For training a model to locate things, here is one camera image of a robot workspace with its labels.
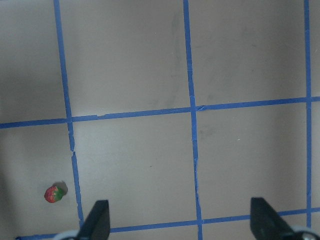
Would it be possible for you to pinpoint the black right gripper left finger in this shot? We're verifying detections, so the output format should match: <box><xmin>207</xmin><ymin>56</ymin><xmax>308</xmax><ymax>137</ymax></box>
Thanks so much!
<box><xmin>56</xmin><ymin>199</ymin><xmax>111</xmax><ymax>240</ymax></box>

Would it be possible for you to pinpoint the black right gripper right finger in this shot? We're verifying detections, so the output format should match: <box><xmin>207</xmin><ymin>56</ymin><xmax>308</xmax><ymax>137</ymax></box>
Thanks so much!
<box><xmin>250</xmin><ymin>197</ymin><xmax>320</xmax><ymax>240</ymax></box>

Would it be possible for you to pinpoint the red strawberry green side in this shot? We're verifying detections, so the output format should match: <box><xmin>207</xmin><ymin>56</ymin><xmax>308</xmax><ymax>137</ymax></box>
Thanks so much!
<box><xmin>44</xmin><ymin>185</ymin><xmax>65</xmax><ymax>203</ymax></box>

